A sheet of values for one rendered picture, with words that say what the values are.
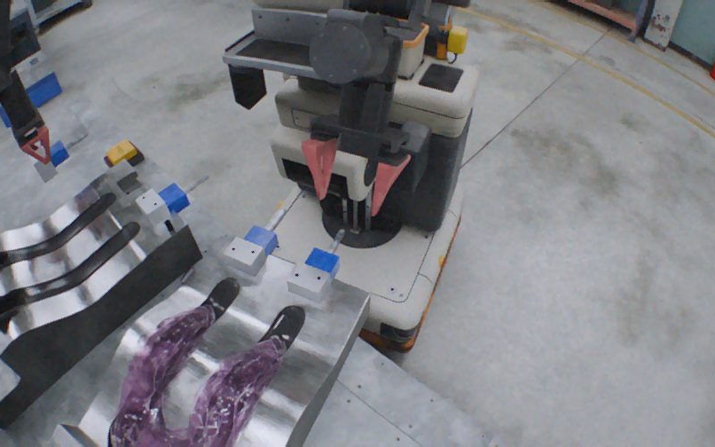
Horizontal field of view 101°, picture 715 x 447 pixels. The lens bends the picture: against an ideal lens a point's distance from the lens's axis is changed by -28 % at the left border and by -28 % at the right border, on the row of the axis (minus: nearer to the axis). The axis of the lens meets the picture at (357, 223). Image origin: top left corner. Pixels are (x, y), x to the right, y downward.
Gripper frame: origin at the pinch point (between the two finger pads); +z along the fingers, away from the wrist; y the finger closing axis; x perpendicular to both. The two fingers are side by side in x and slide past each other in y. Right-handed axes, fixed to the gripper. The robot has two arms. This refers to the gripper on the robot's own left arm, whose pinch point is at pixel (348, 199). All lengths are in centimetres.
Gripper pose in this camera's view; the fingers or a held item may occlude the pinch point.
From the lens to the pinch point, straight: 49.4
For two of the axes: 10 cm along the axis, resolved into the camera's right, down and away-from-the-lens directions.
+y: 9.2, 2.9, -2.5
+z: -1.7, 8.9, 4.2
